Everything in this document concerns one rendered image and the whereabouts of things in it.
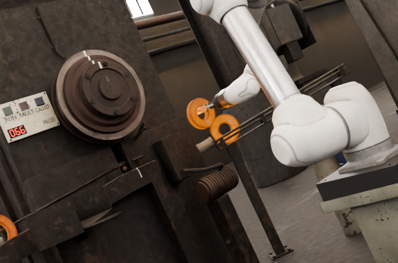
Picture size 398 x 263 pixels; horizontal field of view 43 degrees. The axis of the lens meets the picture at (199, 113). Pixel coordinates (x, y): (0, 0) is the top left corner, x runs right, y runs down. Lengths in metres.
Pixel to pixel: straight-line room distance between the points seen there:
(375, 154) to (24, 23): 1.80
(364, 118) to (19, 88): 1.60
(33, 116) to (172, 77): 8.27
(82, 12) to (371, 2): 2.59
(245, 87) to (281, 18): 8.26
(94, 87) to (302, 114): 1.16
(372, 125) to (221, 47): 5.13
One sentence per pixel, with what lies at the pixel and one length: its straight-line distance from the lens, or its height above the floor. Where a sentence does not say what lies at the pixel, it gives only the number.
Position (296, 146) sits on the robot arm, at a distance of 1.56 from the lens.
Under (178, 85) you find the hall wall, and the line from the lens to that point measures 10.67.
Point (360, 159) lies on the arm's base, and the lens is 1.72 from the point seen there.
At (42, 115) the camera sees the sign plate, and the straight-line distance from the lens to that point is 2.53.
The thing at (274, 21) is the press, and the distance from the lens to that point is 10.26.
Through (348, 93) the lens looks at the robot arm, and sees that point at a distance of 1.70.
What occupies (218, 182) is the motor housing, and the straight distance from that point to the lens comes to 2.54.
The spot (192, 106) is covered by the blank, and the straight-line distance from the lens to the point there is 2.48.
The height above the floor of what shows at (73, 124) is 1.02.
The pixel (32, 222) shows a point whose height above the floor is 0.69.
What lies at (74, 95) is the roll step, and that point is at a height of 1.14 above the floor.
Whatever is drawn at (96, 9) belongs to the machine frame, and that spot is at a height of 1.61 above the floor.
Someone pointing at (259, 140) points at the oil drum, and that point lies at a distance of 5.04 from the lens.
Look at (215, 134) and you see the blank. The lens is 2.64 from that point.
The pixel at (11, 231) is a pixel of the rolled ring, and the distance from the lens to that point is 2.26.
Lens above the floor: 0.71
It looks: 3 degrees up
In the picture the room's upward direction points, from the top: 25 degrees counter-clockwise
